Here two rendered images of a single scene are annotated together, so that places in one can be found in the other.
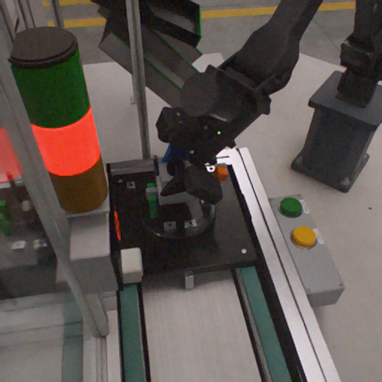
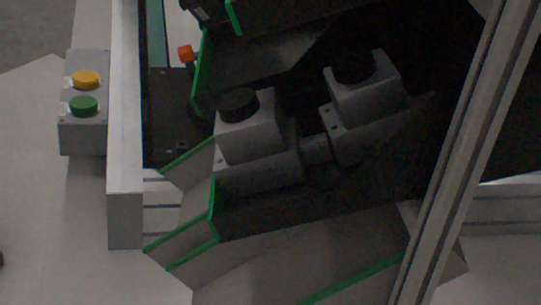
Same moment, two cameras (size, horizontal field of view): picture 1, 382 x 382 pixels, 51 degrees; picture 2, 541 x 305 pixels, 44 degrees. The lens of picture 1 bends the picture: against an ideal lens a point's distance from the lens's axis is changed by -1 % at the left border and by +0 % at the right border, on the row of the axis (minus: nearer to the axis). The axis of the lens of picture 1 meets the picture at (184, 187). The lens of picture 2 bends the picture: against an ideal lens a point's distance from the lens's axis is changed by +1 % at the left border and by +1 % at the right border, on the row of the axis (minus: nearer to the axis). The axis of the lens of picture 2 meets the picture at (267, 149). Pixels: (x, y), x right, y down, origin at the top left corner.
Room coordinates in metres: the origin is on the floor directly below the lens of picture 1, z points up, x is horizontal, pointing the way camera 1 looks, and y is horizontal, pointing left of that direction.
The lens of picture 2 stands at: (1.28, 0.00, 1.53)
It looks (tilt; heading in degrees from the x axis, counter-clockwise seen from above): 37 degrees down; 175
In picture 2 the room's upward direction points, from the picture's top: 8 degrees clockwise
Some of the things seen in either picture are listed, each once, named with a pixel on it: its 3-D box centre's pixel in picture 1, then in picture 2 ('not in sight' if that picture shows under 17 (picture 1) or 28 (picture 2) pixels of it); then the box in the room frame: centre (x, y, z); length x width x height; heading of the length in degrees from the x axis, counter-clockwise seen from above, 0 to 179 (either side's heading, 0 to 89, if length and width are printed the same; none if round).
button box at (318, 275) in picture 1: (299, 247); (87, 98); (0.41, -0.21, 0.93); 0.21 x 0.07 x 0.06; 9
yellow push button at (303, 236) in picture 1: (303, 237); (86, 81); (0.41, -0.21, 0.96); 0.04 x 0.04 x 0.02
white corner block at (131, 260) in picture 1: (127, 265); not in sight; (0.35, 0.09, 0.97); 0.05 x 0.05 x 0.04; 9
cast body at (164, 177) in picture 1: (170, 180); not in sight; (0.46, 0.02, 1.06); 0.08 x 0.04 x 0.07; 100
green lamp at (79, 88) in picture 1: (50, 81); not in sight; (0.25, 0.10, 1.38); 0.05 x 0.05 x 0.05
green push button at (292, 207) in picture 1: (290, 207); (83, 107); (0.48, -0.20, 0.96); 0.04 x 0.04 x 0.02
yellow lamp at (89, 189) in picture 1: (77, 175); not in sight; (0.25, 0.10, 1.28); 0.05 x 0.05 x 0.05
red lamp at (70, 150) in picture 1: (65, 133); not in sight; (0.25, 0.10, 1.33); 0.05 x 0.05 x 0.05
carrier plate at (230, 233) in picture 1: (177, 216); (233, 115); (0.46, 0.01, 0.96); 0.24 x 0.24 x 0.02; 9
